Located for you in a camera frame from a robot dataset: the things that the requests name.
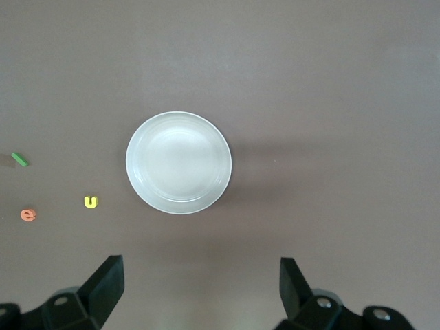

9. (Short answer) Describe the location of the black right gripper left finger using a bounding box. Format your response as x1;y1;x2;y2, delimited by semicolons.
41;254;125;330

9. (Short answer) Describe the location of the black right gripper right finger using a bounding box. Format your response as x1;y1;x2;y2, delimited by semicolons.
274;257;344;330

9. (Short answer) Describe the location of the green letter l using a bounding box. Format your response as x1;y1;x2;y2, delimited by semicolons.
10;152;30;168

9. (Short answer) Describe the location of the beige brown round plate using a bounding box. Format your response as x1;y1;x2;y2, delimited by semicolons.
125;111;233;216

